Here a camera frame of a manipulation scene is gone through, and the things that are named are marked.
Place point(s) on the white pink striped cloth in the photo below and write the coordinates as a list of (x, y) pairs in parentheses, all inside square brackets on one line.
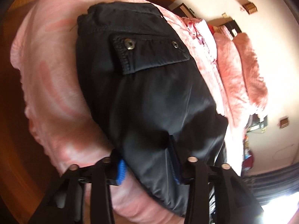
[(201, 31)]

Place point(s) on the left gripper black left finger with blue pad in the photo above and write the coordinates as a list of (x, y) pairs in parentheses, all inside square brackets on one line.
[(64, 199)]

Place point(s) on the dark red cloth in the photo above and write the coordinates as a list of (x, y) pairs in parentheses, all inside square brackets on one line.
[(248, 162)]

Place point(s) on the wooden wall switch plate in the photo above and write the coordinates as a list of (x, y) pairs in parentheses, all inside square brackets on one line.
[(284, 122)]

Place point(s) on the folded pink quilt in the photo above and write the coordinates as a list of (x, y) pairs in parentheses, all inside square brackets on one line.
[(239, 70)]

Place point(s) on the dark wooden headboard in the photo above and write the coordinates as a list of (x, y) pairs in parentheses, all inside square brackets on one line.
[(256, 123)]

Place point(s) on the dark patterned curtain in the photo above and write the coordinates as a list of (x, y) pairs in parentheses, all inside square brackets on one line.
[(274, 184)]

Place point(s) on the pink bed cover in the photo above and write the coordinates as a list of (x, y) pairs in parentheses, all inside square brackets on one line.
[(44, 52)]

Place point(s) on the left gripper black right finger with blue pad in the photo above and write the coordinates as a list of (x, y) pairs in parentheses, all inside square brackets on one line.
[(216, 194)]

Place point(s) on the black pants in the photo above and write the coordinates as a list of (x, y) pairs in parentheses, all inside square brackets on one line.
[(147, 95)]

